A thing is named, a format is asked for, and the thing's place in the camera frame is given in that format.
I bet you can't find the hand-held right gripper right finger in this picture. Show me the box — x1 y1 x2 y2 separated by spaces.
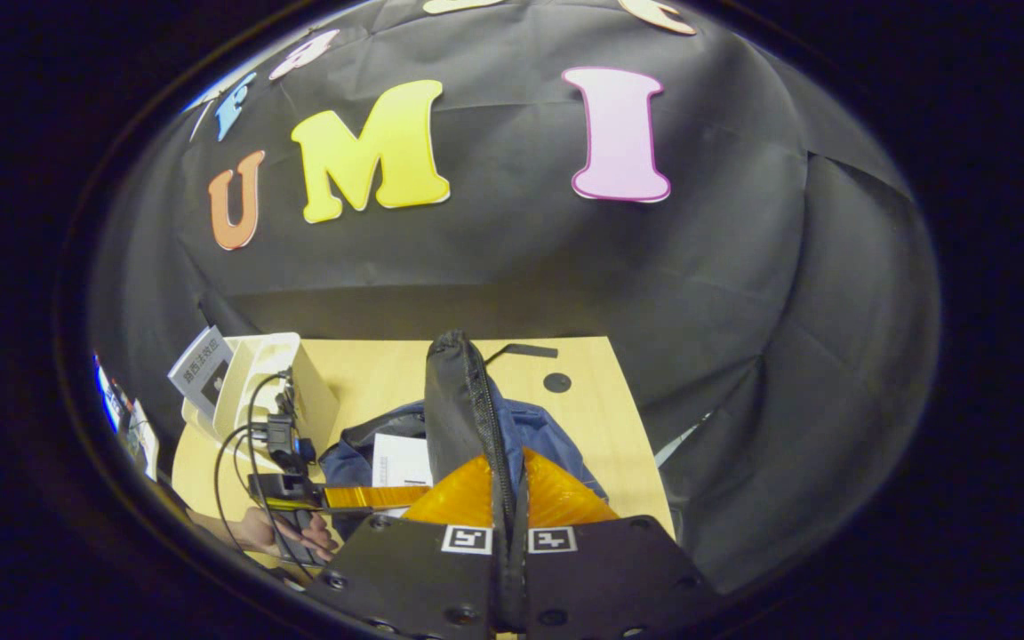
510 447 726 640

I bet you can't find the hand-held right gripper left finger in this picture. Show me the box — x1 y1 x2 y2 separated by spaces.
301 453 511 640

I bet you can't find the white cover book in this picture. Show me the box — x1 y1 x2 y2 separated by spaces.
372 433 434 518

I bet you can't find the cream plastic bookshelf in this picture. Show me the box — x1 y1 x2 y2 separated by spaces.
181 332 341 468

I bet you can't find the blue schoolbag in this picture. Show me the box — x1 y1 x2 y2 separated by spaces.
318 329 611 534

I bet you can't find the white desk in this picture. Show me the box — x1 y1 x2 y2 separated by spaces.
125 400 162 481

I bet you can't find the computer monitor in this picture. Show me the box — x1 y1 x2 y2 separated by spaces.
94 356 126 436

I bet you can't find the black cable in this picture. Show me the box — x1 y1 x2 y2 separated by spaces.
212 372 300 579

